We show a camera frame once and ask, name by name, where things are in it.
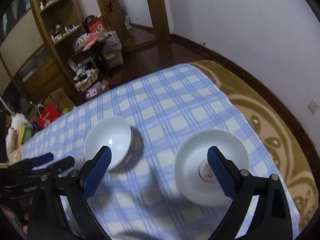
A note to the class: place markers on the person's left hand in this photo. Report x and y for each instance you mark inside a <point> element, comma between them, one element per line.
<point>13,219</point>

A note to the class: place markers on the white plush toy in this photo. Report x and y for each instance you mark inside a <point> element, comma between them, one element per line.
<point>19,131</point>

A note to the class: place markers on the red paper gift bag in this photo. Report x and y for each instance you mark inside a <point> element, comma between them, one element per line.
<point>47,116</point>

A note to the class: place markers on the white plate with cherries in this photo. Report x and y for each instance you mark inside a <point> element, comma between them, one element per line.
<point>192,173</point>

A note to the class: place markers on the red box on table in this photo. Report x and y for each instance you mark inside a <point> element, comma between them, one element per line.
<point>95,25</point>

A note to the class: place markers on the white bowl red patterned outside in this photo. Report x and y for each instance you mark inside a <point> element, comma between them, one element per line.
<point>115,133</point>

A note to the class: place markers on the white wall socket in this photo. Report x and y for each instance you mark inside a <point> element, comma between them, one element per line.
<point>313,106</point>

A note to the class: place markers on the black side table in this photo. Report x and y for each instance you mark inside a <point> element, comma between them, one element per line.
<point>98,46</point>

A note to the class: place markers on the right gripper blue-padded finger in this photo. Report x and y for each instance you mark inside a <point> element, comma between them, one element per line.
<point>40,158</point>

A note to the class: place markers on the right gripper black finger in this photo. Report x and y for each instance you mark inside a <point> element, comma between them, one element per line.
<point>60,166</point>

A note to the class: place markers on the wicker basket with items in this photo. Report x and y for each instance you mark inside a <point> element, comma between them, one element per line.
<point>86,75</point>

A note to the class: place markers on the blue white plaid cloth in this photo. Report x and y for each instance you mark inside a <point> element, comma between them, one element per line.
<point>164,109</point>

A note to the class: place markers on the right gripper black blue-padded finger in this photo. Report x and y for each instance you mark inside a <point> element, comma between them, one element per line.
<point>271,218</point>
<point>47,218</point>

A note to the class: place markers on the cardboard box with items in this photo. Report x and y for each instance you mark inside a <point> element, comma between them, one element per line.
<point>97,89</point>

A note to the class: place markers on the wooden door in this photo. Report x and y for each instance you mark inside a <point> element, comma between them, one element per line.
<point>138,23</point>

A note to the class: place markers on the wooden shelf cabinet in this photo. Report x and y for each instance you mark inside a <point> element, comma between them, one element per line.
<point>37,38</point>

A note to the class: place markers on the white bowl with black emblem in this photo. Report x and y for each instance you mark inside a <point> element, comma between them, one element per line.
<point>206,173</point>

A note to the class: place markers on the brown beige patterned blanket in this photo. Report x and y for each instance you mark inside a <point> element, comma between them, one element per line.
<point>275,135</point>

